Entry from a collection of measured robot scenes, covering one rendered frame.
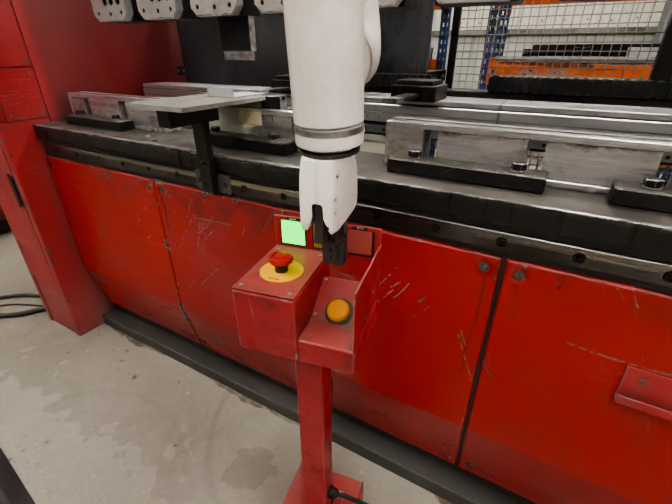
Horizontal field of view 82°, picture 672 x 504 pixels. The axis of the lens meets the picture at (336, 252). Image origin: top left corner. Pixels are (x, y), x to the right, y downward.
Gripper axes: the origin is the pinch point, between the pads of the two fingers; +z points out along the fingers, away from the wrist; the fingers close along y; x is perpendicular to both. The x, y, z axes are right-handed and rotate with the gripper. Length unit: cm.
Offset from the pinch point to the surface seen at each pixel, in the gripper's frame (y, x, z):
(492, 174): -29.3, 20.1, -2.7
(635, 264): -18.6, 42.9, 5.5
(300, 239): -9.2, -10.4, 5.3
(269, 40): -104, -66, -19
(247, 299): 6.4, -12.2, 7.4
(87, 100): -58, -115, -5
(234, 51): -50, -46, -21
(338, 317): 0.6, 0.4, 12.4
